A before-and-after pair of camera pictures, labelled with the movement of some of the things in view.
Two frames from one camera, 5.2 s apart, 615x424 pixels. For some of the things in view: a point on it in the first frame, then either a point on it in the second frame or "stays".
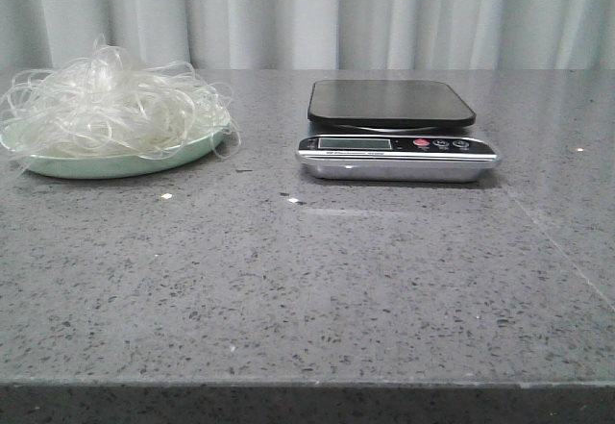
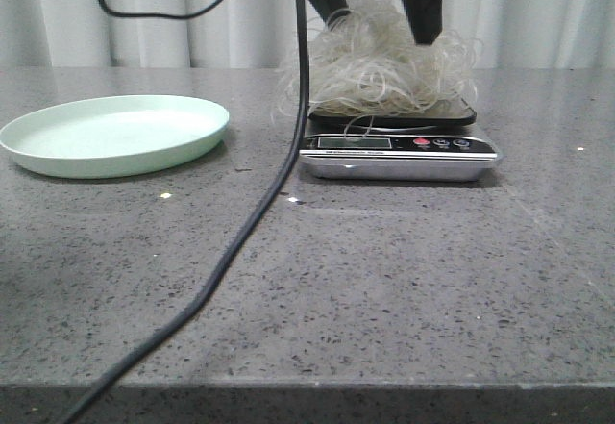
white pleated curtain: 312,15 stays
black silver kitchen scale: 392,130 stays
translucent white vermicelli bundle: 104,103 → 365,63
